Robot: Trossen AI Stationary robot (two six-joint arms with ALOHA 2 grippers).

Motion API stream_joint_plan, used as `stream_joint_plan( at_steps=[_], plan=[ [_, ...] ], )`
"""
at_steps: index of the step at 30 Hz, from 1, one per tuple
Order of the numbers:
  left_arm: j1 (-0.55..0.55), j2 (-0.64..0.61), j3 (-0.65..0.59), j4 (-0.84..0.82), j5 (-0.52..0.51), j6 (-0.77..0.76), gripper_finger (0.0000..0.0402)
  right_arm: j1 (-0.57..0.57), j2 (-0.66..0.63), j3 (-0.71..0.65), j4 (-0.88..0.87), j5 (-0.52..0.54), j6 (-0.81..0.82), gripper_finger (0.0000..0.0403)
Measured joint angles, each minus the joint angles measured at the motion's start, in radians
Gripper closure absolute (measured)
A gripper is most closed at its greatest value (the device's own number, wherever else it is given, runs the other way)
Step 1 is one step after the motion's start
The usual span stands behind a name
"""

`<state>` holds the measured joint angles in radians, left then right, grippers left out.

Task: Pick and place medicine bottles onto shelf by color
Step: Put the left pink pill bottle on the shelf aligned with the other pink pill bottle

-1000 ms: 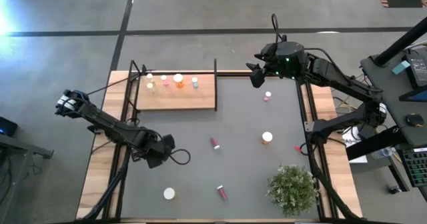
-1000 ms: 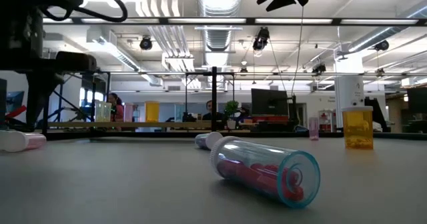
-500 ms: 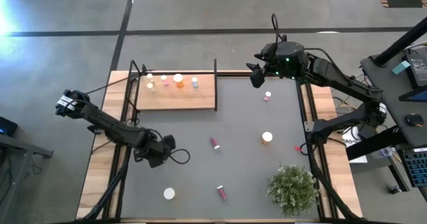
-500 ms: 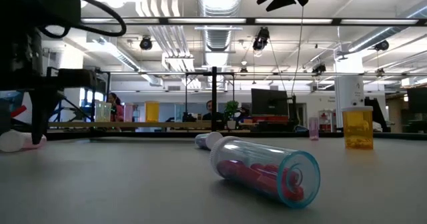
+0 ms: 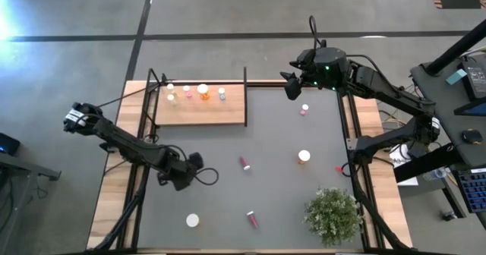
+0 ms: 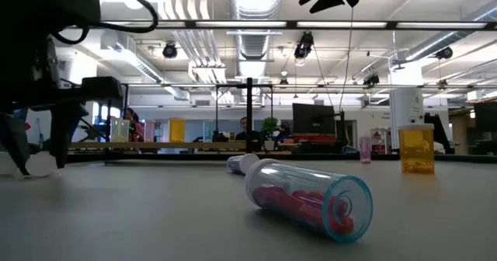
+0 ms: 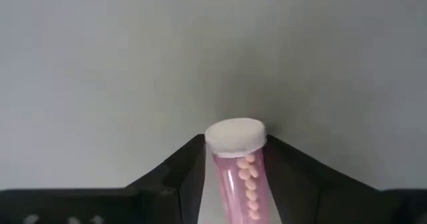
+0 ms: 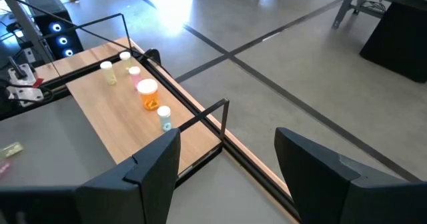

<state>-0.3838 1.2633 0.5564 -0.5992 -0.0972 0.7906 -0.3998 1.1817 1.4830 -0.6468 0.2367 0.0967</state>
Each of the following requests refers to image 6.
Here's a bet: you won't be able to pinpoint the person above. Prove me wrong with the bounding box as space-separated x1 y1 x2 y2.
235 116 262 141
123 107 145 143

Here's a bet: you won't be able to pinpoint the black overhead camera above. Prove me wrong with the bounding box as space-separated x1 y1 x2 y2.
294 30 315 60

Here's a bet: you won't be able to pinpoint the orange pill bottle white cap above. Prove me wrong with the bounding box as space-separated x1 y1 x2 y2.
397 123 436 175
168 117 187 144

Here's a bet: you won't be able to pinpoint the silver ventilation duct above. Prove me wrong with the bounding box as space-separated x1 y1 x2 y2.
228 0 283 79

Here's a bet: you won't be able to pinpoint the black metal shelf frame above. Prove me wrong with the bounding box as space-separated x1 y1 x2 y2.
57 76 275 159

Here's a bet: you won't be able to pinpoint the thin black hanging cable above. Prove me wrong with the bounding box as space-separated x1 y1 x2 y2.
338 6 356 113

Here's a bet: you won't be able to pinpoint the red storage bins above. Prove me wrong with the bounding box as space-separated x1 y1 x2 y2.
302 134 337 144

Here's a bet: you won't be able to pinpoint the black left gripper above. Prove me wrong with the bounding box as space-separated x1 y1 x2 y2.
0 76 126 176

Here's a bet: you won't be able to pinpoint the teal pill bottle red pills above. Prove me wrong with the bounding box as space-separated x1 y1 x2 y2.
243 158 374 244

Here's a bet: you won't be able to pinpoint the grey table mat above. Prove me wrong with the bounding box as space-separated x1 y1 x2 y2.
0 158 497 261

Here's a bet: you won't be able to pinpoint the black left camera cable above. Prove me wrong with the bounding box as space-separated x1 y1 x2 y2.
50 0 160 47

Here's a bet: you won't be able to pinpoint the pink pill bottle white cap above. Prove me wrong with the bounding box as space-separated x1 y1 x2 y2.
358 135 373 165
143 119 157 143
23 151 58 179

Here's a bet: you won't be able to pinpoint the black screen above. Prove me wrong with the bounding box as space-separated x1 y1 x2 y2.
473 101 497 155

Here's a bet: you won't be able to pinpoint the small potted plant white pot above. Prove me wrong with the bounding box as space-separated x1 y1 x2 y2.
262 116 280 152

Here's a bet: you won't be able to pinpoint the large black monitor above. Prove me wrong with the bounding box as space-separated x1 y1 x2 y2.
291 103 337 136

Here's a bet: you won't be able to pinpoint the blue pill bottle red pills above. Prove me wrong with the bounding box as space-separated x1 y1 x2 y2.
226 152 261 176

